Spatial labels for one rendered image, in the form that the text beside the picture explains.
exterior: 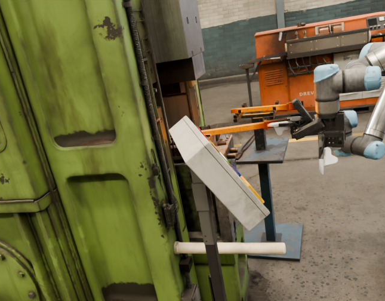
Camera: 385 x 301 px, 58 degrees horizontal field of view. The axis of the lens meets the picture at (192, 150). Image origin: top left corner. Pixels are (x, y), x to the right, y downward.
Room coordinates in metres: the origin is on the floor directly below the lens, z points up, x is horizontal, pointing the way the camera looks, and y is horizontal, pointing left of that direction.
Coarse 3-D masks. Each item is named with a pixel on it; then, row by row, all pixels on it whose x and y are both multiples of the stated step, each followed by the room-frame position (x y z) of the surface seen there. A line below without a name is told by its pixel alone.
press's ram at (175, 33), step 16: (144, 0) 1.44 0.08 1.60; (160, 0) 1.42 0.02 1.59; (176, 0) 1.40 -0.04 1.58; (192, 0) 1.60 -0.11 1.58; (160, 16) 1.43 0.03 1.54; (176, 16) 1.41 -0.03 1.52; (192, 16) 1.56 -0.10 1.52; (160, 32) 1.43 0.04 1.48; (176, 32) 1.41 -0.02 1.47; (192, 32) 1.52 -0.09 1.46; (160, 48) 1.43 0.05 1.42; (176, 48) 1.41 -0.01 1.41; (192, 48) 1.48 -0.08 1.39
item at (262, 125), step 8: (264, 120) 1.50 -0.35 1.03; (272, 120) 1.48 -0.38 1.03; (280, 120) 1.46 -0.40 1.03; (216, 128) 1.57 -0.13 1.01; (224, 128) 1.54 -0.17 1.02; (232, 128) 1.52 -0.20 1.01; (240, 128) 1.51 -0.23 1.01; (248, 128) 1.50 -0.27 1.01; (256, 128) 1.49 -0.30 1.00; (264, 128) 1.47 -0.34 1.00
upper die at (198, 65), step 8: (192, 56) 1.47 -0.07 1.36; (200, 56) 1.59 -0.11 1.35; (160, 64) 1.49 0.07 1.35; (168, 64) 1.48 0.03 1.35; (176, 64) 1.47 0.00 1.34; (184, 64) 1.46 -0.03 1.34; (192, 64) 1.45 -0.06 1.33; (200, 64) 1.56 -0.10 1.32; (160, 72) 1.49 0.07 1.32; (168, 72) 1.48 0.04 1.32; (176, 72) 1.47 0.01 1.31; (184, 72) 1.46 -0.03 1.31; (192, 72) 1.45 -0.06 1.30; (200, 72) 1.54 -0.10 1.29; (160, 80) 1.49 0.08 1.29; (168, 80) 1.48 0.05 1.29; (176, 80) 1.47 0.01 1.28; (184, 80) 1.46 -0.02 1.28; (192, 80) 1.45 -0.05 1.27
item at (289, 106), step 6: (240, 108) 2.10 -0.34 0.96; (246, 108) 2.07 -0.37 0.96; (252, 108) 2.05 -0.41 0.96; (258, 108) 2.04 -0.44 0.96; (264, 108) 2.02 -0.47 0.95; (270, 108) 2.01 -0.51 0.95; (276, 108) 2.00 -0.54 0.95; (282, 108) 1.98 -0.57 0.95; (288, 108) 1.96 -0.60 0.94; (294, 108) 1.96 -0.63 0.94
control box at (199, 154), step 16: (176, 128) 1.10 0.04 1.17; (192, 128) 0.99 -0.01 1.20; (176, 144) 0.97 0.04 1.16; (192, 144) 0.88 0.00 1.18; (208, 144) 0.82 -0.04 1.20; (192, 160) 0.81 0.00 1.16; (208, 160) 0.82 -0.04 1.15; (224, 160) 0.82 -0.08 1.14; (208, 176) 0.81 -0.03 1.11; (224, 176) 0.82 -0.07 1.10; (224, 192) 0.82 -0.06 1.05; (240, 192) 0.83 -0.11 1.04; (240, 208) 0.82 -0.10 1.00; (256, 208) 0.83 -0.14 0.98; (256, 224) 0.83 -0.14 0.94
